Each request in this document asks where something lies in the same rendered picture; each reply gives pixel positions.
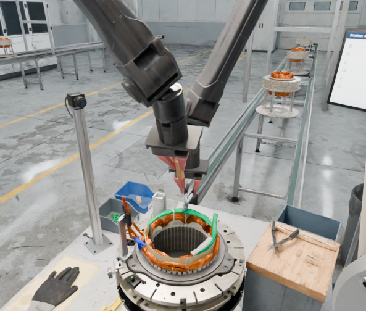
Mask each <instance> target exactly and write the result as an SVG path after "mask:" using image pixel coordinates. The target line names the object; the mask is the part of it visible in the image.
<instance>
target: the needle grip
mask: <svg viewBox="0 0 366 311"><path fill-rule="evenodd" d="M174 161H175V168H176V173H177V178H178V179H179V180H182V179H183V178H184V177H185V175H184V171H182V170H181V168H180V166H179V163H178V161H177V158H175V159H174Z"/></svg>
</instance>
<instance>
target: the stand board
mask: <svg viewBox="0 0 366 311"><path fill-rule="evenodd" d="M275 225H277V226H280V227H282V228H286V229H288V230H291V231H295V230H296V229H297V228H293V227H291V226H288V225H284V224H282V223H279V222H275ZM269 226H270V224H269ZM269 226H268V227H267V229H266V230H265V232H264V234H263V235H262V237H261V238H260V240H259V242H258V243H257V245H256V246H255V248H254V249H253V251H252V252H251V254H250V256H249V257H248V259H247V261H246V268H247V269H249V270H252V271H254V272H256V273H258V274H260V275H263V276H265V277H267V278H270V279H271V280H274V281H276V282H278V283H281V284H283V285H285V286H287V287H289V288H292V289H294V290H296V291H299V292H301V293H303V294H305V295H307V296H310V297H312V298H314V299H316V300H318V301H321V302H323V303H325V299H326V295H327V292H328V288H329V285H330V281H331V277H332V274H333V270H334V267H335V263H336V259H337V256H338V252H339V248H340V244H339V243H336V242H334V241H330V240H328V239H325V238H322V237H319V236H316V235H314V234H310V233H308V232H305V231H302V230H299V234H302V235H305V236H308V237H310V238H314V239H317V240H319V241H322V242H325V243H328V244H331V245H333V246H336V247H337V250H336V252H335V251H332V250H329V249H326V248H324V247H321V246H318V245H316V244H312V243H310V242H307V241H305V240H302V239H299V238H294V239H293V240H292V241H291V240H290V241H288V242H286V243H284V244H282V246H283V247H282V251H281V252H280V251H277V254H275V249H270V250H269V251H268V249H269V247H270V245H271V242H273V240H272V234H271V230H272V229H271V228H269ZM275 237H276V241H277V242H279V241H281V240H282V239H283V238H284V239H285V238H287V237H289V235H288V234H285V233H282V232H280V231H277V230H275ZM306 255H309V256H311V257H314V258H316V259H319V263H318V266H315V265H312V264H311V263H308V262H305V261H306Z"/></svg>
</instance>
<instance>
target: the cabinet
mask: <svg viewBox="0 0 366 311"><path fill-rule="evenodd" d="M322 304H323V302H321V301H318V300H316V299H314V298H312V297H310V296H307V295H305V294H303V293H301V292H299V291H296V290H294V289H292V288H289V287H287V286H285V285H283V284H281V283H278V282H276V281H274V280H271V279H270V278H267V277H265V276H263V275H260V274H258V273H256V272H254V271H252V270H249V269H247V272H246V281H245V287H244V296H243V306H242V311H320V310H321V308H322Z"/></svg>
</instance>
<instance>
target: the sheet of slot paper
mask: <svg viewBox="0 0 366 311"><path fill-rule="evenodd" d="M101 266H102V265H97V264H95V263H91V262H87V261H85V260H82V259H78V258H75V257H72V256H69V255H65V254H64V255H63V256H62V257H61V258H60V259H59V260H58V261H57V262H56V263H55V264H54V265H53V266H52V267H51V268H50V269H49V270H48V271H47V272H46V273H45V274H44V275H43V276H42V277H40V276H38V277H37V278H35V279H34V280H33V281H32V282H31V283H30V284H29V285H28V286H27V287H26V288H25V289H24V290H23V291H22V292H21V293H20V294H19V295H18V296H17V297H16V298H15V299H14V300H13V301H12V302H11V303H10V304H9V305H8V306H7V307H6V308H5V309H4V310H2V311H13V310H17V311H26V310H27V309H28V308H29V306H30V303H31V299H32V297H33V295H34V294H35V292H36V290H37V289H38V288H39V287H40V286H41V284H42V283H43V282H44V281H45V280H47V278H48V276H49V275H50V274H51V272H52V271H56V272H57V273H56V275H55V276H54V278H55V277H56V276H57V275H58V274H59V273H60V272H61V271H62V270H64V269H65V268H67V267H71V268H73V267H79V268H80V269H79V271H80V273H79V275H78V276H77V278H76V279H75V281H74V282H73V284H72V286H73V285H76V286H78V290H77V291H76V292H75V293H73V294H72V295H71V296H70V297H69V298H67V299H66V300H65V301H63V302H62V303H61V304H59V305H58V306H56V307H55V308H54V309H52V310H51V311H66V310H67V309H68V307H69V306H70V304H71V303H72V302H73V301H74V300H75V299H76V297H77V296H78V295H79V293H81V291H82V290H83V288H84V287H85V286H86V285H87V284H88V283H89V281H90V280H91V279H92V277H93V276H94V275H95V274H96V272H97V271H98V270H99V269H100V268H101Z"/></svg>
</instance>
